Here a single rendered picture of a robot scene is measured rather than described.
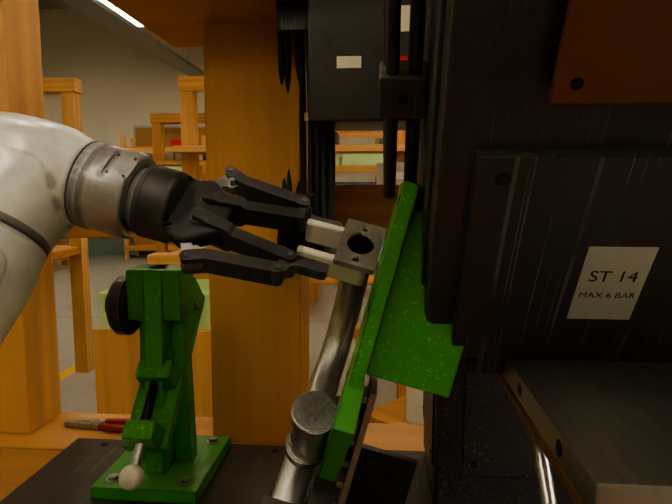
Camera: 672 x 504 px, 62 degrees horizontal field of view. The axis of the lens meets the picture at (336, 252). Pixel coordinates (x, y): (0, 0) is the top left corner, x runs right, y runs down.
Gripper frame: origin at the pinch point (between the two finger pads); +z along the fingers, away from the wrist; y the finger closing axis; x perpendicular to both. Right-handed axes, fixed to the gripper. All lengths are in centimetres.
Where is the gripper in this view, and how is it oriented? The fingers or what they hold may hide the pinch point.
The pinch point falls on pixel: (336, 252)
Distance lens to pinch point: 56.1
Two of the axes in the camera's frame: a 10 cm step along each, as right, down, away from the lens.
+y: 2.4, -7.6, 6.1
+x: -1.2, 6.0, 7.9
